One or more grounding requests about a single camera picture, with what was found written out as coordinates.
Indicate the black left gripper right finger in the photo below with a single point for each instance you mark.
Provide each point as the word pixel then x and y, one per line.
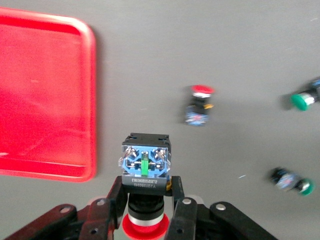
pixel 185 217

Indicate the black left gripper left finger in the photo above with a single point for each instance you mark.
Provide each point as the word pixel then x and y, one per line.
pixel 100 215

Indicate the red push button switch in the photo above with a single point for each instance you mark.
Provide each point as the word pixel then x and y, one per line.
pixel 145 160
pixel 197 110

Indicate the red plastic tray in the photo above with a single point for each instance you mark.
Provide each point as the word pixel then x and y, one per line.
pixel 45 87

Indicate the green push button switch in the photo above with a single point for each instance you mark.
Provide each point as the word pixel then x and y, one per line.
pixel 287 180
pixel 301 100

